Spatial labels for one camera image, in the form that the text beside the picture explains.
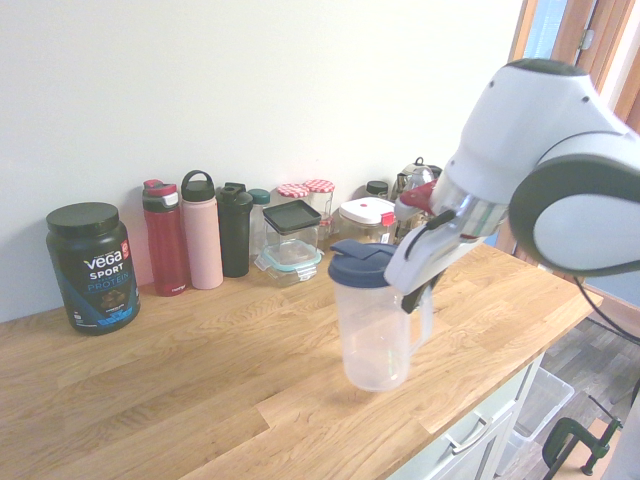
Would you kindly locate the black Vega protein tub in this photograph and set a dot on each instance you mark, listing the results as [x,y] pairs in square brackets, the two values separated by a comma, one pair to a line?
[95,270]

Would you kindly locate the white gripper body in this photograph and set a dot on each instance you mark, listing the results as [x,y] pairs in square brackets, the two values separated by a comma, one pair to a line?
[425,255]

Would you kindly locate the glass container with teal-clip lid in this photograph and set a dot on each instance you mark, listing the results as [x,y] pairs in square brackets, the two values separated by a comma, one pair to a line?
[290,265]

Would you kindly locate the clear bottle with teal cap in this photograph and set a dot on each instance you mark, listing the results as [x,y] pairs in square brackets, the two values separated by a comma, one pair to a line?
[258,200]

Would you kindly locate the pink insulated bottle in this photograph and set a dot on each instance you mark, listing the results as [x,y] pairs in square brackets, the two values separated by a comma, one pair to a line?
[201,240]

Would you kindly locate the metal kettle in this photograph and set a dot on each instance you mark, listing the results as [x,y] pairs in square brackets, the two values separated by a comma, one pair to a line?
[417,172]

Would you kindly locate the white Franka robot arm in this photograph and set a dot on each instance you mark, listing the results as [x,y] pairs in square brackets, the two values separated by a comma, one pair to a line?
[530,150]

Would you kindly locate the pale green cabinet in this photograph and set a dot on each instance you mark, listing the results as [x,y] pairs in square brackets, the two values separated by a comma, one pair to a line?
[500,415]

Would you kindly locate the green metal clamp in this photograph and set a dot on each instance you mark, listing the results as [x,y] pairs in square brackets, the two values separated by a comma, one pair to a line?
[565,440]

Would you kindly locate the black shaker bottle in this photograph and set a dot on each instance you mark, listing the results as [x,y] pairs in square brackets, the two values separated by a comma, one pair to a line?
[235,235]

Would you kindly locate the container with white red-clip lid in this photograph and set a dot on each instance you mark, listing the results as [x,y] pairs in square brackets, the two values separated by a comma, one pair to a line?
[365,215]

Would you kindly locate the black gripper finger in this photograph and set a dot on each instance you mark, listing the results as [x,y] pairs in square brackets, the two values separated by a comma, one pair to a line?
[435,283]
[413,302]

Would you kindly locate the jar with red checked lid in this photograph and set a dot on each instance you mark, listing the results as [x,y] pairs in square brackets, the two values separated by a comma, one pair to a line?
[292,191]
[320,192]

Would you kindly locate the clear canister with black lid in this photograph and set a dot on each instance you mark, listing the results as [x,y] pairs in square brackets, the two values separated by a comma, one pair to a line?
[292,217]

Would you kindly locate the metal door hinge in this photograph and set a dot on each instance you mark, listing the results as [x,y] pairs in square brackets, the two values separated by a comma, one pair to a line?
[587,39]

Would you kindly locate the clear plastic storage bin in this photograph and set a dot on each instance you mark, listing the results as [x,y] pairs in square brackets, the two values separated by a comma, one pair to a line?
[545,400]

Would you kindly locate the red wrist camera mount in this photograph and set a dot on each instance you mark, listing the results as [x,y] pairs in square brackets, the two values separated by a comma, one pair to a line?
[420,194]

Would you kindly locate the red water bottle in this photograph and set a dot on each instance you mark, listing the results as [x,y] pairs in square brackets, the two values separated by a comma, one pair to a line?
[167,250]

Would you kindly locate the jar with dark lid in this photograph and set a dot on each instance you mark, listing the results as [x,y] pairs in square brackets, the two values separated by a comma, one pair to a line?
[377,188]

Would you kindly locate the wooden door frame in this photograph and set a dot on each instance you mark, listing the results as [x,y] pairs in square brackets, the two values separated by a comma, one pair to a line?
[607,55]

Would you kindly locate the clear pitcher with blue lid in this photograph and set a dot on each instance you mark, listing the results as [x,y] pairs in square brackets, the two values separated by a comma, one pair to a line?
[372,340]

